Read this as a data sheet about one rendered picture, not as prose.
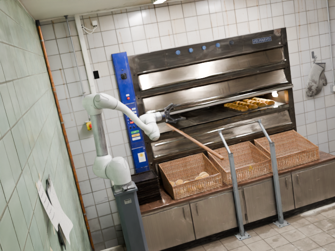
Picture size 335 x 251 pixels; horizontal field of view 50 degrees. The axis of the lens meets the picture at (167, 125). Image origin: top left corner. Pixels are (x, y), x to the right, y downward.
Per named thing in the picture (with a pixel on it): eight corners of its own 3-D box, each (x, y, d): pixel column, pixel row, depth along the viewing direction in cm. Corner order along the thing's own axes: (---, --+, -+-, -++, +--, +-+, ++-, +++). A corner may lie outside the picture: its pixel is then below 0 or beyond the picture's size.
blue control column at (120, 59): (125, 185, 605) (98, 58, 560) (134, 183, 608) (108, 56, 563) (149, 237, 421) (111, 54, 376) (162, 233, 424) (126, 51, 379)
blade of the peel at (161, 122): (186, 119, 461) (185, 117, 461) (144, 129, 449) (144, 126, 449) (178, 115, 496) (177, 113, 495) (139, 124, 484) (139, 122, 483)
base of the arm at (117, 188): (115, 195, 298) (114, 189, 297) (112, 187, 319) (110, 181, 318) (136, 189, 303) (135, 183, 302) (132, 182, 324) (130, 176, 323)
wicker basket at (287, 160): (255, 160, 442) (252, 139, 436) (295, 150, 454) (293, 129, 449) (276, 171, 396) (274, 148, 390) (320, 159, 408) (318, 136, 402)
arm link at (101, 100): (118, 96, 306) (108, 97, 315) (103, 89, 293) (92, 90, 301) (115, 110, 304) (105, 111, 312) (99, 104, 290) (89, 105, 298)
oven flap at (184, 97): (145, 114, 398) (140, 97, 401) (286, 83, 437) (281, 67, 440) (146, 113, 393) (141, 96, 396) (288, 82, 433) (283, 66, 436)
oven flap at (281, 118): (153, 158, 409) (149, 142, 411) (290, 124, 448) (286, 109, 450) (154, 158, 405) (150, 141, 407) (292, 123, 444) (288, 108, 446)
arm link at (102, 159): (106, 182, 311) (90, 180, 325) (120, 176, 324) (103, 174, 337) (91, 94, 299) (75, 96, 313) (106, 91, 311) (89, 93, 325)
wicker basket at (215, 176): (161, 186, 415) (157, 163, 409) (206, 173, 428) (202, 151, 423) (174, 200, 369) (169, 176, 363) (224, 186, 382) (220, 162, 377)
